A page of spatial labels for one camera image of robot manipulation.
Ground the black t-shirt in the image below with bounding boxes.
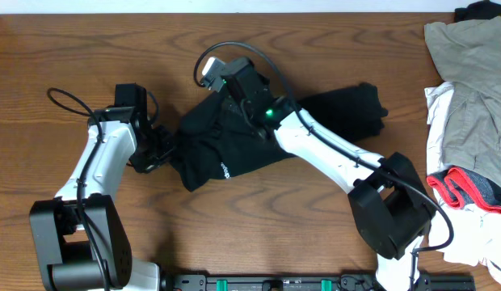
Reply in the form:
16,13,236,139
170,82,388,192

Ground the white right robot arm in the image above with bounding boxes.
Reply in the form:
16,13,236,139
200,57,436,290

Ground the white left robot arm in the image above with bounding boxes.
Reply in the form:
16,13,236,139
29,105,166,290

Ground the red and black garment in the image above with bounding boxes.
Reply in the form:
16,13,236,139
427,166,501,214

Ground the khaki folded garment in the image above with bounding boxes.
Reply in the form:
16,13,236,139
424,17,501,187

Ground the black garment at corner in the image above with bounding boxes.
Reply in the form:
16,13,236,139
453,0,501,23

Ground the white garment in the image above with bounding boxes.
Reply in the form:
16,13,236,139
424,82,501,284

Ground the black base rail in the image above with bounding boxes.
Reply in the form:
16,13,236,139
158,272,476,291

